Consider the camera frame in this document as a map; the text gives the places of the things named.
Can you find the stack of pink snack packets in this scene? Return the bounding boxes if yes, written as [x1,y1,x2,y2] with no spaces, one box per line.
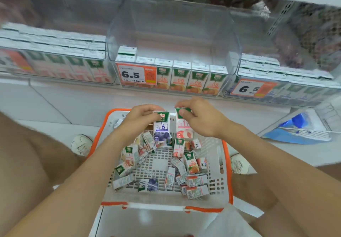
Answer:
[0,0,43,28]

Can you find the blue plastic packet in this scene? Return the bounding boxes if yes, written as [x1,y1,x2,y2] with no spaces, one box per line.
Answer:
[278,113,310,130]

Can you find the person's left white shoe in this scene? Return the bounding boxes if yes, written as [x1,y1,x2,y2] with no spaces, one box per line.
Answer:
[71,134,94,157]

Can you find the person's leg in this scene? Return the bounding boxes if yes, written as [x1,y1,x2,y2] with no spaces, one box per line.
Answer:
[231,164,341,237]
[0,111,86,237]

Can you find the person's left hand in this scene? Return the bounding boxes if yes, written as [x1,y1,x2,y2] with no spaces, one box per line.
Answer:
[117,104,163,142]

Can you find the blue panel wire basket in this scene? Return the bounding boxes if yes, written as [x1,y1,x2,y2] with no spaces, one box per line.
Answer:
[262,95,341,146]

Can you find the person's left forearm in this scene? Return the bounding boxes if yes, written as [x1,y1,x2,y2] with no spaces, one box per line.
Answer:
[5,130,139,237]

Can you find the pile of small juice cartons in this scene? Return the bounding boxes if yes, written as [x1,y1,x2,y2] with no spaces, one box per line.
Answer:
[112,130,210,200]

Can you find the orange white price tag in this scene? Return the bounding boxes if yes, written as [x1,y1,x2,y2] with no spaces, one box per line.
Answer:
[0,49,36,75]
[116,62,158,86]
[230,78,278,98]

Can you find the person's right hand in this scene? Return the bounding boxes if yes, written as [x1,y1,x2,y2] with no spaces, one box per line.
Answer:
[175,97,232,139]

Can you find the carton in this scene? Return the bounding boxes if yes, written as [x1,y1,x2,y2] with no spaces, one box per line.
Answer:
[153,111,173,143]
[174,107,195,140]

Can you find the person's right leg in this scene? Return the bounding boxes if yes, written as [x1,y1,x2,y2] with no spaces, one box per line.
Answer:
[231,164,341,237]

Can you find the person's left leg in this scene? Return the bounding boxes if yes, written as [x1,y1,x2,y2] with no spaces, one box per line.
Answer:
[0,111,86,237]

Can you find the person's right forearm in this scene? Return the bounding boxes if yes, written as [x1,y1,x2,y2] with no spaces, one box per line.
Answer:
[220,122,341,237]

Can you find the white shopping basket orange handles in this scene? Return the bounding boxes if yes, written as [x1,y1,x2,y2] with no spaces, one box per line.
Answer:
[86,108,234,214]

